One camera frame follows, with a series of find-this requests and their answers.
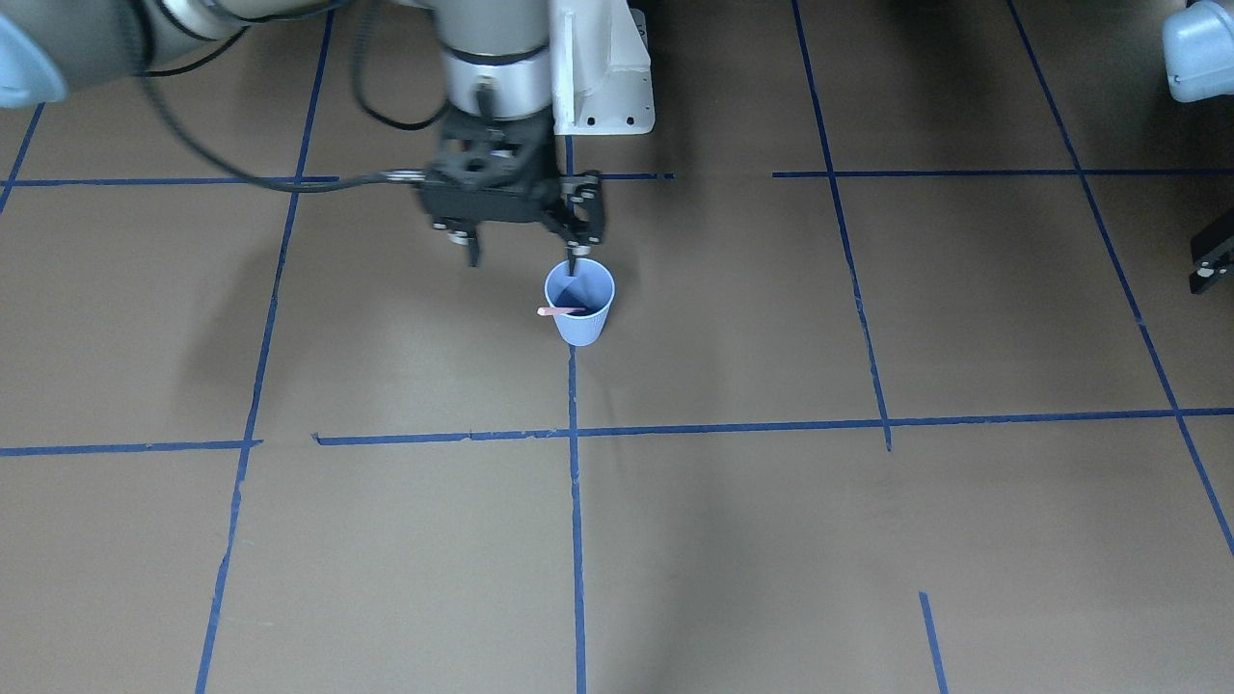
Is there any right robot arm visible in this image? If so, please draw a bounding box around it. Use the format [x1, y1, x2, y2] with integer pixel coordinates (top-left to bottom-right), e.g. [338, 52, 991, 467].
[2, 1, 603, 290]

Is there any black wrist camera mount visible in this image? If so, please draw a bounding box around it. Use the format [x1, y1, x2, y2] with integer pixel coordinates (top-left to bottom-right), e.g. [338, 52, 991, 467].
[418, 167, 561, 224]

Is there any light blue ribbed cup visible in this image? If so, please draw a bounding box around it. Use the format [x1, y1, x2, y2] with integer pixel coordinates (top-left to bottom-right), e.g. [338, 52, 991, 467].
[543, 259, 616, 347]

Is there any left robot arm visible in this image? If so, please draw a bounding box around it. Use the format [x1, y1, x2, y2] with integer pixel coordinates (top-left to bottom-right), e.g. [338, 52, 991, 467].
[1161, 1, 1233, 295]

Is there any pink chopstick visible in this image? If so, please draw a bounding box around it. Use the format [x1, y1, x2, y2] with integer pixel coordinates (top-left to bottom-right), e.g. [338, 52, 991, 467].
[536, 307, 587, 317]

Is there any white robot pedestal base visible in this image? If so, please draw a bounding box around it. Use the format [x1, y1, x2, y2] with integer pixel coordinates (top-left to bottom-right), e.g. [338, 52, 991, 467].
[550, 1, 656, 136]

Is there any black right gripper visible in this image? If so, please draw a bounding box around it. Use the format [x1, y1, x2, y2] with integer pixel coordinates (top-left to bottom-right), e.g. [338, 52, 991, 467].
[429, 106, 605, 278]

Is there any black camera cable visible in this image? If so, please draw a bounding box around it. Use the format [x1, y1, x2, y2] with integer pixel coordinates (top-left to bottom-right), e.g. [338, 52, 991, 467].
[135, 0, 454, 194]

